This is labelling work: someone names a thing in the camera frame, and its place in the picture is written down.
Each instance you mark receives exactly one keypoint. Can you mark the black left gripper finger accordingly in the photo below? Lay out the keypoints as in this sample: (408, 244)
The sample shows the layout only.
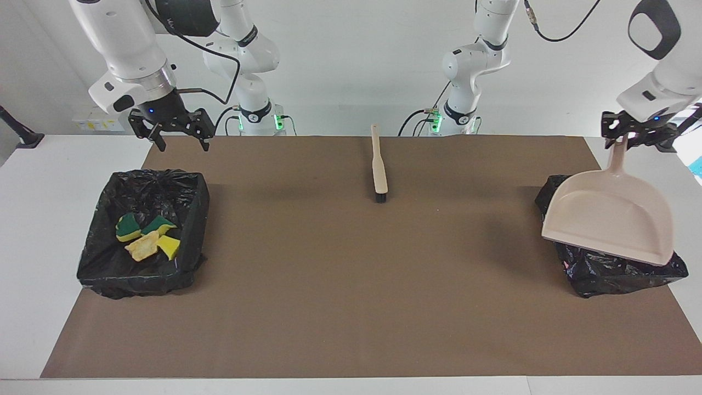
(613, 127)
(677, 136)

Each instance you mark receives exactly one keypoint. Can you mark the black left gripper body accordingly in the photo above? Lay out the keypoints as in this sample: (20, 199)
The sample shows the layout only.
(648, 126)

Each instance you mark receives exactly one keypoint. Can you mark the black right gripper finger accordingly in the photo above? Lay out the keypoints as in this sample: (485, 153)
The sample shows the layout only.
(202, 125)
(143, 125)

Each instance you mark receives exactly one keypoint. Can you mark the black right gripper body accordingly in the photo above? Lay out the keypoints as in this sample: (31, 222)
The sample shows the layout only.
(163, 112)

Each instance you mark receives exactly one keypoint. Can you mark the beige plastic dustpan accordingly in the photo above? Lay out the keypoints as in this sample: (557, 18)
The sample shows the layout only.
(609, 214)

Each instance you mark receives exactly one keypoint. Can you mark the yellow green sponge piece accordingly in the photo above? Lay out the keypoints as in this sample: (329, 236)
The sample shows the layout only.
(169, 248)
(128, 226)
(159, 224)

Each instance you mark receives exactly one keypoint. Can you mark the orange striped bread slice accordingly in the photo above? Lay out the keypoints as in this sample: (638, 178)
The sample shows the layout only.
(142, 247)

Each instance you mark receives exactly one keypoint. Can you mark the beige hand brush black bristles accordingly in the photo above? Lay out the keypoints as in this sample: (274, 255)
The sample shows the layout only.
(379, 170)

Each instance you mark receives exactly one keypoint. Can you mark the bin with black bag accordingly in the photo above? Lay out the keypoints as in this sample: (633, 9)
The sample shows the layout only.
(609, 274)
(109, 274)

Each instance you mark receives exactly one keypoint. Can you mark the teal object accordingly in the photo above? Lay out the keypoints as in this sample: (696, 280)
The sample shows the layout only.
(697, 167)

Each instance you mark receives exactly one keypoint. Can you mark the brown table mat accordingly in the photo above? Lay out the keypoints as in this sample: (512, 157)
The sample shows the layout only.
(351, 307)

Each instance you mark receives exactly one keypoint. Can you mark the black camera stand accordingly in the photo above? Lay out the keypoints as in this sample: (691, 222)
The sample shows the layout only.
(692, 118)
(24, 137)

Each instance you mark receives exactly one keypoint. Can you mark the white wall boxes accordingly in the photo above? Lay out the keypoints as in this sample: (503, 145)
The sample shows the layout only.
(88, 123)

